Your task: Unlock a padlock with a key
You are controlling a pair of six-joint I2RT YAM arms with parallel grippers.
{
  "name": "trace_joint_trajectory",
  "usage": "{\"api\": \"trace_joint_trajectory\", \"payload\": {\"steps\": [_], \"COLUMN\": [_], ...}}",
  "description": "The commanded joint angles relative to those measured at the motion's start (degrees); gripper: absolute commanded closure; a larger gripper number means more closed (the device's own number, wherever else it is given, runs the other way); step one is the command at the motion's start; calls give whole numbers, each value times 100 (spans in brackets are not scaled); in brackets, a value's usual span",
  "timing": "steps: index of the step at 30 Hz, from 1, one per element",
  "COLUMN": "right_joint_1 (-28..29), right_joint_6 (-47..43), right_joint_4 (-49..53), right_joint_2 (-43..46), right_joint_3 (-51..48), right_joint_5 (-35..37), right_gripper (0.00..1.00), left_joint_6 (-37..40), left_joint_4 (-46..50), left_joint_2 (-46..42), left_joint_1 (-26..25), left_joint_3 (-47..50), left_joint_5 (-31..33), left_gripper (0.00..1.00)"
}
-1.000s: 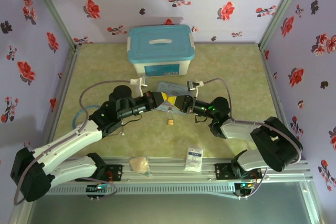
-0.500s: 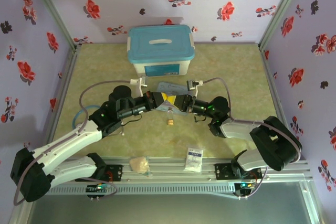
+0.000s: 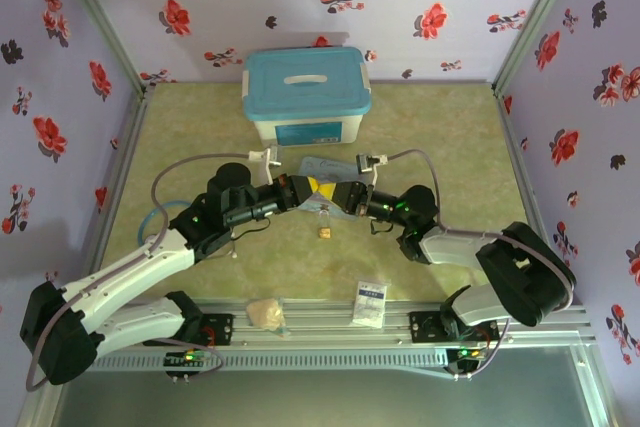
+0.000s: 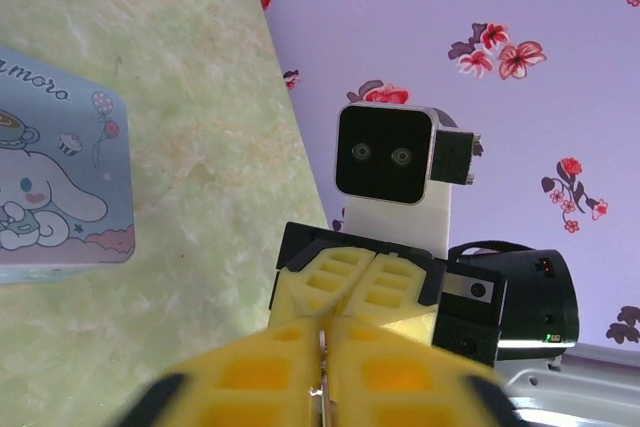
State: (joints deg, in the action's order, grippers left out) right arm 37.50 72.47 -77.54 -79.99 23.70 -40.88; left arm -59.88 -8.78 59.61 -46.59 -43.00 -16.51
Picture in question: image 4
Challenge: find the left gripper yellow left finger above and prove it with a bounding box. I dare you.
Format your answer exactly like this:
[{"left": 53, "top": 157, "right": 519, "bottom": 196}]
[{"left": 117, "top": 319, "right": 325, "bottom": 427}]

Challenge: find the light blue flat packet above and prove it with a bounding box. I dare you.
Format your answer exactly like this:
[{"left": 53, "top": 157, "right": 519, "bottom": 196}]
[{"left": 0, "top": 45, "right": 137, "bottom": 285}]

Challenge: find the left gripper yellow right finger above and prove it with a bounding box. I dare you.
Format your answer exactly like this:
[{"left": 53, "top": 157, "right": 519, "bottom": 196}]
[{"left": 322, "top": 314, "right": 521, "bottom": 427}]

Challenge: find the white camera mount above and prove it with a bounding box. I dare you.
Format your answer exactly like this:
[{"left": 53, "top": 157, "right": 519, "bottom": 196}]
[{"left": 343, "top": 181, "right": 454, "bottom": 254}]

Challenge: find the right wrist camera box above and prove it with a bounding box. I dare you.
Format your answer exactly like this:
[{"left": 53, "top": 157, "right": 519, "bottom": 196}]
[{"left": 333, "top": 102, "right": 441, "bottom": 206}]

